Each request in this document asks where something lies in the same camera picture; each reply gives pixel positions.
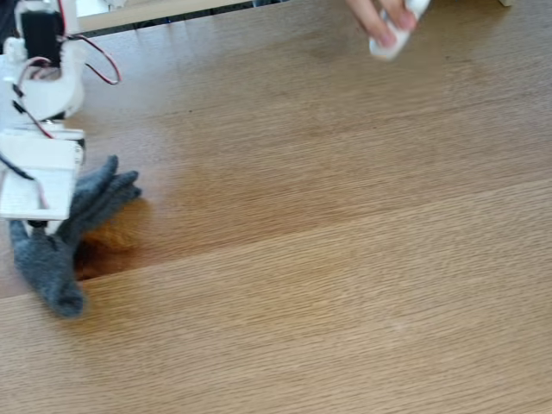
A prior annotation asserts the grey knitted cloth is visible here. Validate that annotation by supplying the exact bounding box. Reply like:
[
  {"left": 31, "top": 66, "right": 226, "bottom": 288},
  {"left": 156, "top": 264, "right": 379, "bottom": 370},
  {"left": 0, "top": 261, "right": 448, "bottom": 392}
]
[{"left": 9, "top": 154, "right": 143, "bottom": 320}]

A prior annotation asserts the red servo cable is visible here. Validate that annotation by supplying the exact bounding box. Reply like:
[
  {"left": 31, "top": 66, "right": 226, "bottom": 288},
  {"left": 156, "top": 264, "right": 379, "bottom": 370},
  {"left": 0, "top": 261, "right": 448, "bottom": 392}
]
[{"left": 79, "top": 34, "right": 122, "bottom": 86}]

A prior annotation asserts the person's hand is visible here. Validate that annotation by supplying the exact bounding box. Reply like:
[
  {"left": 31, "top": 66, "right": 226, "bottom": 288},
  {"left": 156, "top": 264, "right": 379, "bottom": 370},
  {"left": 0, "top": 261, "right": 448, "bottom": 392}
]
[{"left": 346, "top": 0, "right": 419, "bottom": 47}]

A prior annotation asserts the white small bottle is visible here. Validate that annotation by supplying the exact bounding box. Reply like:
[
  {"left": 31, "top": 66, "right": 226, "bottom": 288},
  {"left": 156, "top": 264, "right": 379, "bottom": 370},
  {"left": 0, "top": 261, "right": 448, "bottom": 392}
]
[{"left": 367, "top": 0, "right": 432, "bottom": 62}]

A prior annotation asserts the white wooden platform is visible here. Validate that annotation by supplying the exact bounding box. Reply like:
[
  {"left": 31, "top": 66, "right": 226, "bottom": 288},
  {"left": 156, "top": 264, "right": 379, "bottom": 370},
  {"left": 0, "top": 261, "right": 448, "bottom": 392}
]
[{"left": 75, "top": 0, "right": 255, "bottom": 34}]

